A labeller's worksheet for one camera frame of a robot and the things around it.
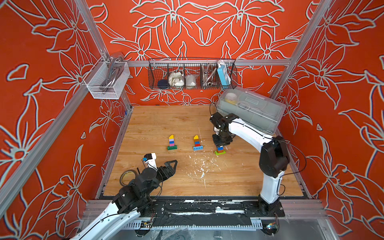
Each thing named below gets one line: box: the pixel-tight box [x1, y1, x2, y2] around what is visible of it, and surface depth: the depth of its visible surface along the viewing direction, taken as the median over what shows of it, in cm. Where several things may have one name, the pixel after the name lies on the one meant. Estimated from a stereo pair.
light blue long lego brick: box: [193, 145, 204, 151], surface depth 97 cm
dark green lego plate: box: [167, 145, 178, 151], surface depth 96 cm
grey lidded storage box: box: [216, 86, 287, 135], surface depth 97 cm
